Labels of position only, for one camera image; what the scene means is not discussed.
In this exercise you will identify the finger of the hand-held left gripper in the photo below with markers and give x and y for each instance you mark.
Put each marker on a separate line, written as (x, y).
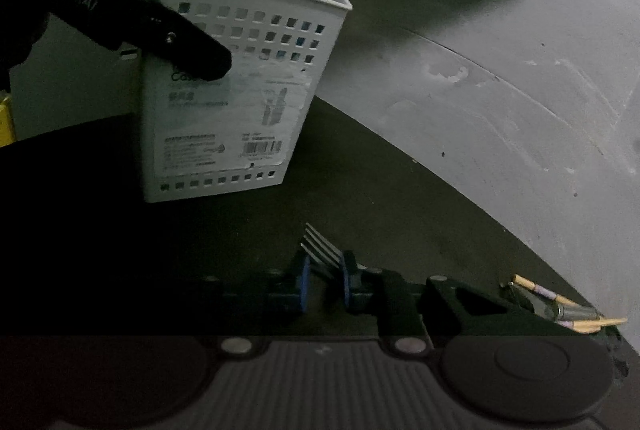
(175, 35)

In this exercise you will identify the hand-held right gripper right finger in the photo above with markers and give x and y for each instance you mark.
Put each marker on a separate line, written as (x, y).
(347, 285)

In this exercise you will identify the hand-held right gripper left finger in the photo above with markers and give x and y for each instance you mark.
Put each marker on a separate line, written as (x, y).
(302, 285)

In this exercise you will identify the purple-banded wooden chopstick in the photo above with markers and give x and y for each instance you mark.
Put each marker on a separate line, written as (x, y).
(600, 323)
(530, 285)

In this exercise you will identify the white perforated utensil holder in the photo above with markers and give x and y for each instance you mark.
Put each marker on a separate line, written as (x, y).
(215, 120)

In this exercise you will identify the yellow box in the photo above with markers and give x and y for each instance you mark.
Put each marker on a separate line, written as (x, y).
(5, 120)

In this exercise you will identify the metal fork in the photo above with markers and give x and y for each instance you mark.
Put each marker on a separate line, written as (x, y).
(320, 250)

